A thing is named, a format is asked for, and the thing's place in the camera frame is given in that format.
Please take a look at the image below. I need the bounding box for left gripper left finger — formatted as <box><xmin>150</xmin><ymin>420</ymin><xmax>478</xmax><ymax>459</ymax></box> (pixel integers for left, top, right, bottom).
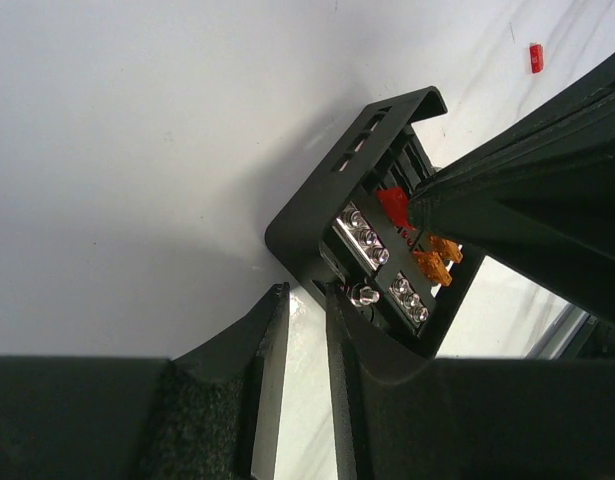
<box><xmin>131</xmin><ymin>283</ymin><xmax>290</xmax><ymax>479</ymax></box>

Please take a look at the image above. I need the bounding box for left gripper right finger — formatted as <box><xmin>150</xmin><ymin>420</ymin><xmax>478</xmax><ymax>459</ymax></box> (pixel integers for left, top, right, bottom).
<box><xmin>326</xmin><ymin>287</ymin><xmax>615</xmax><ymax>479</ymax></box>

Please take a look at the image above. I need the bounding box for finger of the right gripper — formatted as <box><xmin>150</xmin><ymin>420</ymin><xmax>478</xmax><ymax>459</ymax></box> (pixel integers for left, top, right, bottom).
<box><xmin>416</xmin><ymin>52</ymin><xmax>615</xmax><ymax>196</ymax></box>
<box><xmin>408</xmin><ymin>129</ymin><xmax>615</xmax><ymax>325</ymax></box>

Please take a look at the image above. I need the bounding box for red blade fuse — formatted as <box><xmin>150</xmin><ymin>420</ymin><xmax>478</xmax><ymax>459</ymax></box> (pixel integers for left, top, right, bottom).
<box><xmin>528</xmin><ymin>43</ymin><xmax>544</xmax><ymax>74</ymax></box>
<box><xmin>376</xmin><ymin>187</ymin><xmax>415</xmax><ymax>231</ymax></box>

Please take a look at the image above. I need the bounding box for black fuse box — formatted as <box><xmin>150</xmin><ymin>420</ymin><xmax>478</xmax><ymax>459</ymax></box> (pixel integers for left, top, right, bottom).
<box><xmin>265</xmin><ymin>86</ymin><xmax>484</xmax><ymax>358</ymax></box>

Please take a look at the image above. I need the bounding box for installed orange fuse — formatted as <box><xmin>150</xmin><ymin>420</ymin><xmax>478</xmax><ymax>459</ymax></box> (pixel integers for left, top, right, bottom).
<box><xmin>412</xmin><ymin>250</ymin><xmax>453</xmax><ymax>287</ymax></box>
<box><xmin>429</xmin><ymin>234</ymin><xmax>463</xmax><ymax>264</ymax></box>

